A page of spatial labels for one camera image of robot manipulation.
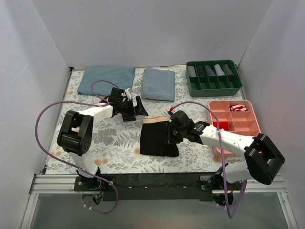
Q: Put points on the brown rolled sock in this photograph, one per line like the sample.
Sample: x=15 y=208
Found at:
x=228 y=70

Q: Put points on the aluminium frame rail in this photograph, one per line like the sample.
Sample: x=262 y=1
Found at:
x=70 y=183

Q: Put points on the blue striped rolled sock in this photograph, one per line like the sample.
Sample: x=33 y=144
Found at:
x=209 y=70

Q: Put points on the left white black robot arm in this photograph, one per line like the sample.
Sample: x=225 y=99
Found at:
x=75 y=135

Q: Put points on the grey white rolled sock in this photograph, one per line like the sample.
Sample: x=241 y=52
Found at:
x=219 y=70

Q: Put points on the green divided organizer box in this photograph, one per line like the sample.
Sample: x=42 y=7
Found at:
x=210 y=86

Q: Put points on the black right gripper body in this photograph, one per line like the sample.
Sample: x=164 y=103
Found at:
x=171 y=133

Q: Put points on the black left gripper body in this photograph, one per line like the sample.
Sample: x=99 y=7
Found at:
x=132 y=109

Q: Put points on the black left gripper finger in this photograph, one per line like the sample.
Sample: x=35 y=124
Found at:
x=129 y=115
x=139 y=108

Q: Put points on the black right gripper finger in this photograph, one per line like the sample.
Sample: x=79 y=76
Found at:
x=168 y=134
x=176 y=139

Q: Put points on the grey blue folded cloth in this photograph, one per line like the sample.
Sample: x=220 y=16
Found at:
x=158 y=85

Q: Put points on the floral patterned table mat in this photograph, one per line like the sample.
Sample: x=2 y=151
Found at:
x=115 y=146

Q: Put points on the pink divided organizer box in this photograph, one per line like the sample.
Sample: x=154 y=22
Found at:
x=242 y=123

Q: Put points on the black rolled sock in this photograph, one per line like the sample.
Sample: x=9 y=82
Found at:
x=200 y=70

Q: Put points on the teal folded cloth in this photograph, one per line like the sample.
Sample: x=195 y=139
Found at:
x=122 y=77

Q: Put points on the red white striped rolled garment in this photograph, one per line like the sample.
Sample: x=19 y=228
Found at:
x=238 y=108

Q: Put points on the black underwear beige waistband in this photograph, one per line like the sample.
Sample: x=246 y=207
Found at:
x=153 y=137

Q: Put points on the white striped rolled sock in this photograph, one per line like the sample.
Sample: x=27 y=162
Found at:
x=191 y=71

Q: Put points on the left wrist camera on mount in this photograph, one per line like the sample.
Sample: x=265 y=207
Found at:
x=127 y=93

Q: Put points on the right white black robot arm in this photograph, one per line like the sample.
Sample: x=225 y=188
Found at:
x=262 y=159

